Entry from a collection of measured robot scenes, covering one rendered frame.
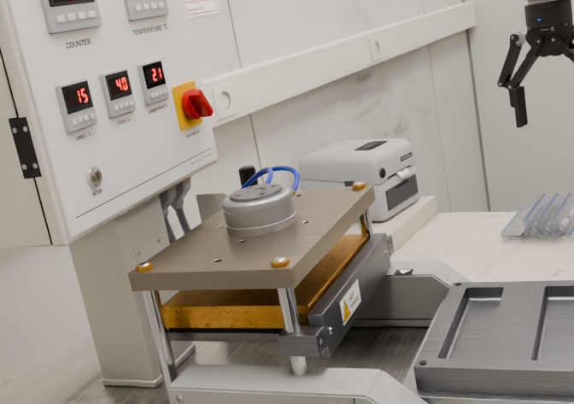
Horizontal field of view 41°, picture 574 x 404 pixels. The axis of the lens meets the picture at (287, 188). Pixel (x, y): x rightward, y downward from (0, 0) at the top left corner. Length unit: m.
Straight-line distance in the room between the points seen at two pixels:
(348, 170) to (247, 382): 1.14
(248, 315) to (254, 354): 0.20
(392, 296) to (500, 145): 2.45
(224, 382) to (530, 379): 0.28
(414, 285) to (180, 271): 0.32
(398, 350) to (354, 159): 0.97
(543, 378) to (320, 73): 1.45
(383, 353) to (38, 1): 0.53
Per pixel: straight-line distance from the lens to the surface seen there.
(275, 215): 0.81
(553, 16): 1.36
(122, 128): 0.86
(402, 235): 1.81
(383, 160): 1.82
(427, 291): 0.94
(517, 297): 0.86
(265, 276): 0.71
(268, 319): 0.76
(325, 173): 1.87
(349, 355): 0.92
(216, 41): 1.77
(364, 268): 0.84
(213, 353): 1.00
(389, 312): 0.96
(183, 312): 0.81
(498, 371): 0.72
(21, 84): 0.75
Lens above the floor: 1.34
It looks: 14 degrees down
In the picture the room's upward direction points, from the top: 11 degrees counter-clockwise
